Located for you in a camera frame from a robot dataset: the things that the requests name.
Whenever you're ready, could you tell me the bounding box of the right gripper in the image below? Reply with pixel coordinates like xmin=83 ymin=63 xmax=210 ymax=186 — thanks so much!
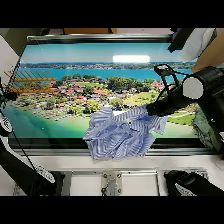
xmin=145 ymin=97 xmax=175 ymax=118

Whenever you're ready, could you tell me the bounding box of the blue striped shirt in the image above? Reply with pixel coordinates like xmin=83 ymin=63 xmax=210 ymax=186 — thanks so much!
xmin=82 ymin=105 xmax=170 ymax=161

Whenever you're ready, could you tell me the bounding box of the green patterned garment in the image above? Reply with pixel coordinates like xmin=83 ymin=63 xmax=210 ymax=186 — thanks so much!
xmin=191 ymin=105 xmax=224 ymax=155

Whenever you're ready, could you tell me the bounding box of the black garment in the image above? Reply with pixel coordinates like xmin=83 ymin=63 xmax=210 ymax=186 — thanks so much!
xmin=167 ymin=27 xmax=196 ymax=54

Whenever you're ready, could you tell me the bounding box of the white garment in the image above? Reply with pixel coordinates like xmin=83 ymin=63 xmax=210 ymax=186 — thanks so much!
xmin=179 ymin=27 xmax=218 ymax=63

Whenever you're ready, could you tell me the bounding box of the black cable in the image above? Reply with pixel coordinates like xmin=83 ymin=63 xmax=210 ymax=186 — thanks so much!
xmin=9 ymin=128 xmax=36 ymax=169
xmin=169 ymin=67 xmax=198 ymax=78

